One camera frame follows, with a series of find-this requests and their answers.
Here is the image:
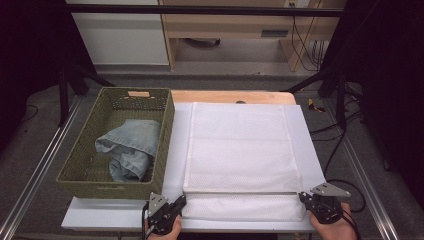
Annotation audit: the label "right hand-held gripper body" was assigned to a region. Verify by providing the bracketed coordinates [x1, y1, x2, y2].
[309, 182, 352, 225]

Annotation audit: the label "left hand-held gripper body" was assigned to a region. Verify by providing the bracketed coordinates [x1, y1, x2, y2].
[146, 192, 183, 235]

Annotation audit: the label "light blue jeans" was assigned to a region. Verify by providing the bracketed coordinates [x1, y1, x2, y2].
[94, 119, 162, 183]

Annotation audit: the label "white mesh laundry bag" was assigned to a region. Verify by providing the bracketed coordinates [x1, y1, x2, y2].
[182, 102, 307, 223]

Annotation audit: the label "green woven basket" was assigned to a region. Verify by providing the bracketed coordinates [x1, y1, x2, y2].
[55, 86, 176, 201]

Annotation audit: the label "person's right hand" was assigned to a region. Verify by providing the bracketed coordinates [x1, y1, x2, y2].
[308, 202, 358, 240]

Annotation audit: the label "person's left hand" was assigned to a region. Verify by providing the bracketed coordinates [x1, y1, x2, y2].
[145, 214, 184, 240]

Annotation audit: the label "white board sheet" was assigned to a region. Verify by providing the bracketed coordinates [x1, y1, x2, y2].
[61, 101, 344, 233]

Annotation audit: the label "small yellow and black object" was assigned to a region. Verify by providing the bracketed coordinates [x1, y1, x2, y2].
[307, 97, 327, 114]

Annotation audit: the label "black metal stand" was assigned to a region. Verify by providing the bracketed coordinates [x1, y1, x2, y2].
[281, 61, 364, 131]
[57, 61, 116, 128]

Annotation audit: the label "black curtain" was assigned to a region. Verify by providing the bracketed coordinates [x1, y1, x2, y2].
[0, 0, 99, 154]
[319, 0, 424, 211]

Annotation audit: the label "white cabinet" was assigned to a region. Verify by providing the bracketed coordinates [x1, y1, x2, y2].
[65, 0, 170, 66]

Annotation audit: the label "light wooden desk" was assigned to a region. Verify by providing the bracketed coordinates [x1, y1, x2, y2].
[159, 0, 346, 73]

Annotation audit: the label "black horizontal metal bar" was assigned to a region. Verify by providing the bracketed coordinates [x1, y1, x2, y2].
[68, 3, 346, 18]

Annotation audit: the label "left hand-held gripper cable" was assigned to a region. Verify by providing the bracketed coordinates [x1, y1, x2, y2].
[141, 200, 158, 240]

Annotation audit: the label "hand-held gripper cable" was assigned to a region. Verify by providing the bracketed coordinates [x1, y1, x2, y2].
[141, 200, 158, 240]
[339, 208, 363, 240]

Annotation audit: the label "right hand-held gripper cable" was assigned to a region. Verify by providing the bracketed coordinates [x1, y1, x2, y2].
[339, 208, 363, 240]

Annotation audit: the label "aluminium rail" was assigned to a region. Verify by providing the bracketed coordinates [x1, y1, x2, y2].
[321, 98, 401, 240]
[0, 95, 85, 240]

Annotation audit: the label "looped black floor cable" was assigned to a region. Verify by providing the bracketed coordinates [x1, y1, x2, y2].
[324, 129, 367, 214]

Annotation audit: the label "straight black floor cable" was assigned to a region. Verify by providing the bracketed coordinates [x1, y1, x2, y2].
[309, 111, 363, 143]

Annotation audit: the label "thin black floor cable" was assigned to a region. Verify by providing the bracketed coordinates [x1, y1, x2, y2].
[14, 104, 40, 126]

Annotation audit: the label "hanging black cables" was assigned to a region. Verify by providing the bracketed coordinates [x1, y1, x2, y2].
[290, 14, 330, 73]

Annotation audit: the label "white wall socket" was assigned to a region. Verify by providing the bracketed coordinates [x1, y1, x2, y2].
[283, 0, 312, 9]

